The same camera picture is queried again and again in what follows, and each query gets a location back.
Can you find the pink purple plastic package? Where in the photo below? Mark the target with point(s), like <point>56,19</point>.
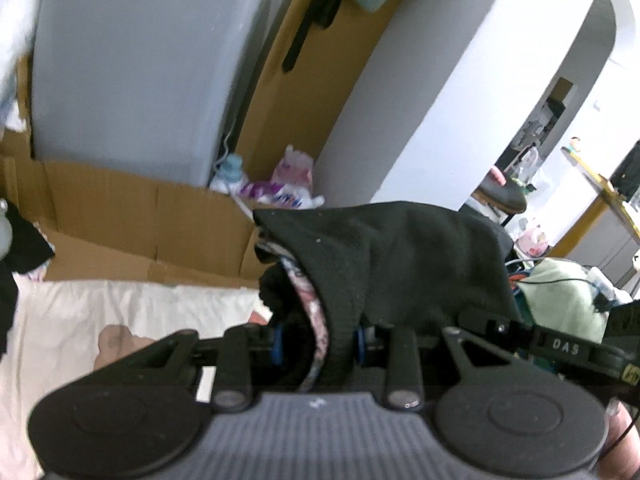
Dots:
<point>295,180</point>

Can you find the brown cardboard box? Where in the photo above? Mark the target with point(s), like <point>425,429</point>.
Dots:
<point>125,220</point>

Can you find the black garment with floral lining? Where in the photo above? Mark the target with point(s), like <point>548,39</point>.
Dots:
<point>400,260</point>

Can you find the person's right hand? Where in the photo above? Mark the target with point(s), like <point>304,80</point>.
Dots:
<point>625,445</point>

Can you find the large pale grey tub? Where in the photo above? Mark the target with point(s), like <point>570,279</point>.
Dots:
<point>140,60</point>

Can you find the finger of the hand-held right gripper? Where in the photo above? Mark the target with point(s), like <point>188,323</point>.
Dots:
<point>495,327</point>

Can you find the white pillow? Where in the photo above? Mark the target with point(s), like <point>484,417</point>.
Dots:
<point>15,35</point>

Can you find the dark round stool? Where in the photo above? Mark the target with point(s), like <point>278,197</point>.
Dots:
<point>502,197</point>

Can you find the bottle with blue cap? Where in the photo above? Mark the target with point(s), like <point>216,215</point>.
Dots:
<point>231,170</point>

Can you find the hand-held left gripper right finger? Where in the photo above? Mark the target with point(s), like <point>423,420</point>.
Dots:
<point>360,347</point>

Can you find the light green cloth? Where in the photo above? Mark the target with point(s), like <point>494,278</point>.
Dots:
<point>560,300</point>

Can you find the black clothes pile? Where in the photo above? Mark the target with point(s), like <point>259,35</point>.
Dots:
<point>25,245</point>

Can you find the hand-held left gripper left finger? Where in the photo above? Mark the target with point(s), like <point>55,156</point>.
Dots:
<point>277,342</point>

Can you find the cream bear print blanket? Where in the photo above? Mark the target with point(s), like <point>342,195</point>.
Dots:
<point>75,310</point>

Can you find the yellow edged table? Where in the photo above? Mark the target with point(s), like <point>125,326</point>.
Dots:
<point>600,185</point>

